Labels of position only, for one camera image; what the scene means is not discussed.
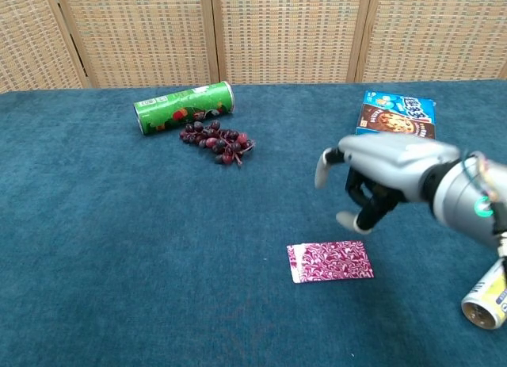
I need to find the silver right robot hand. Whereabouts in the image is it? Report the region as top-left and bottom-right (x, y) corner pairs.
(314, 133), (463, 235)

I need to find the blue cookie box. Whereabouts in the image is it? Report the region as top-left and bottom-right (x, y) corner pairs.
(355, 90), (438, 140)

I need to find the woven bamboo folding screen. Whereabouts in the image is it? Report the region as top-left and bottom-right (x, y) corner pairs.
(0, 0), (507, 94)

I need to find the bunch of red grapes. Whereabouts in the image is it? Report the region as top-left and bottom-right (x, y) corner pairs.
(179, 120), (257, 170)

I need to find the green chip can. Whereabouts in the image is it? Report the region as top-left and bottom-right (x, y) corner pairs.
(133, 80), (236, 137)

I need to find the blue felt table cover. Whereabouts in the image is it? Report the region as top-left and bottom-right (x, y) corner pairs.
(0, 79), (507, 367)

